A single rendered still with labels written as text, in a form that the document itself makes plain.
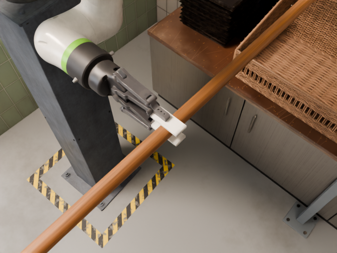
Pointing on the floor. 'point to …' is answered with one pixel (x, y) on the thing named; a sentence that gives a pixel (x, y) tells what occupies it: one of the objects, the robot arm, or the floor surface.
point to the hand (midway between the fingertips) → (168, 126)
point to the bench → (242, 112)
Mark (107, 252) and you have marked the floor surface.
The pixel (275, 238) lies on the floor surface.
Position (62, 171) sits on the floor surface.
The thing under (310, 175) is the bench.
